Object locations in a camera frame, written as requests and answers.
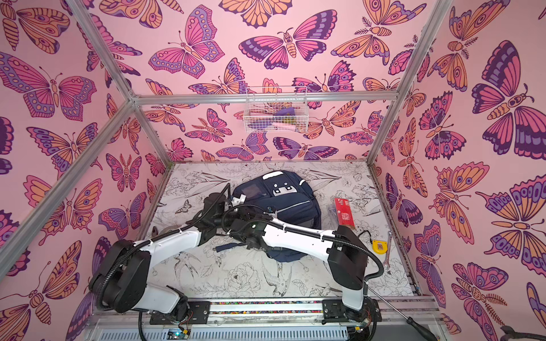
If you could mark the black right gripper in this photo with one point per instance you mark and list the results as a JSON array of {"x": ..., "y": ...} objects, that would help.
[{"x": 238, "y": 215}]

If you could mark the white wire wall basket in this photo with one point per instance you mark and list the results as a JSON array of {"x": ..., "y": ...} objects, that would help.
[{"x": 276, "y": 109}]

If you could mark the yellow tape measure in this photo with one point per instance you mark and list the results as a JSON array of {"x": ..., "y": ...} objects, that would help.
[{"x": 378, "y": 246}]

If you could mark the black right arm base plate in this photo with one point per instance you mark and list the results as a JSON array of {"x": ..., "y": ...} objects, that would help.
[{"x": 334, "y": 311}]

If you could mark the navy blue student backpack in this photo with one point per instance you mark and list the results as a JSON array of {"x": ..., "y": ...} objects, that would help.
[{"x": 287, "y": 196}]

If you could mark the black screwdriver handle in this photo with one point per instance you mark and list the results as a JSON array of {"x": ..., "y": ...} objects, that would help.
[{"x": 424, "y": 332}]

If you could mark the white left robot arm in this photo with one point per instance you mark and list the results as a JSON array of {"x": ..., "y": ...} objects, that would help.
[{"x": 122, "y": 284}]

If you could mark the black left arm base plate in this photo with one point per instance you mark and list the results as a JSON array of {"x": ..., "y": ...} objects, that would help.
[{"x": 192, "y": 313}]

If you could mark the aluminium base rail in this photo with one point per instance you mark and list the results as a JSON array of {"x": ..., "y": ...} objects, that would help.
[{"x": 266, "y": 319}]

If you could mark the silver wrench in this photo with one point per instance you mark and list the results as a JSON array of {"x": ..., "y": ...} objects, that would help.
[{"x": 386, "y": 263}]

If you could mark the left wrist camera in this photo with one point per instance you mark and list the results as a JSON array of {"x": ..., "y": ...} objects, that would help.
[{"x": 236, "y": 201}]

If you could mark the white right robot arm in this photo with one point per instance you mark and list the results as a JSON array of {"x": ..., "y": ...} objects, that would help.
[{"x": 352, "y": 265}]

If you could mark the small green circuit board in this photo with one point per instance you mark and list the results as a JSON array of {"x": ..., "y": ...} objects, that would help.
[{"x": 178, "y": 334}]

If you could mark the red pencil box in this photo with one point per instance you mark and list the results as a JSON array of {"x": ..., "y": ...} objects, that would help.
[{"x": 344, "y": 213}]

